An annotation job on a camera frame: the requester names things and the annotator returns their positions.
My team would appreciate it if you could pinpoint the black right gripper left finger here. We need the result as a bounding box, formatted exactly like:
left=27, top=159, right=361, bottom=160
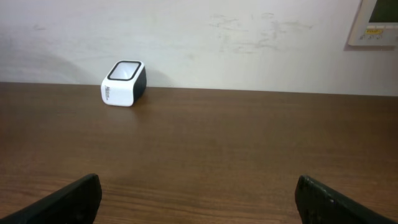
left=1, top=174, right=102, bottom=224

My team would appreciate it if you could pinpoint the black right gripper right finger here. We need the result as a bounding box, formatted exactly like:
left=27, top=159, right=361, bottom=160
left=295, top=175, right=397, bottom=224

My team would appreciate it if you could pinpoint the white black barcode scanner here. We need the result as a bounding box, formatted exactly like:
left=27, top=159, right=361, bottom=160
left=101, top=60, right=147, bottom=107

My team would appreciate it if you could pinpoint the beige wall control panel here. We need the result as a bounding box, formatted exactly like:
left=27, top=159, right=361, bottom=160
left=348, top=0, right=397, bottom=47

